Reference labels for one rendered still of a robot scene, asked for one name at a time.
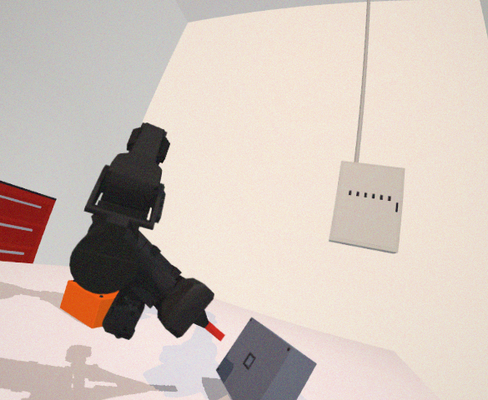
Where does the red peg with white band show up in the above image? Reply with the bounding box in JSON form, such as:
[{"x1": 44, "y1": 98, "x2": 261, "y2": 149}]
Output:
[{"x1": 204, "y1": 321, "x2": 225, "y2": 342}]

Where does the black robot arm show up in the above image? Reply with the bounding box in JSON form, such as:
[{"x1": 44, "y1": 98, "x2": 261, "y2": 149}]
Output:
[{"x1": 69, "y1": 122, "x2": 170, "y2": 340}]

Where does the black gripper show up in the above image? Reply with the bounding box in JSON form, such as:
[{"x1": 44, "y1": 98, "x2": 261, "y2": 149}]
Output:
[{"x1": 132, "y1": 240, "x2": 214, "y2": 338}]

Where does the grey square panel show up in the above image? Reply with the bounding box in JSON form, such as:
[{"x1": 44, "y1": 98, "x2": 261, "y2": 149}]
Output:
[{"x1": 216, "y1": 317, "x2": 317, "y2": 400}]

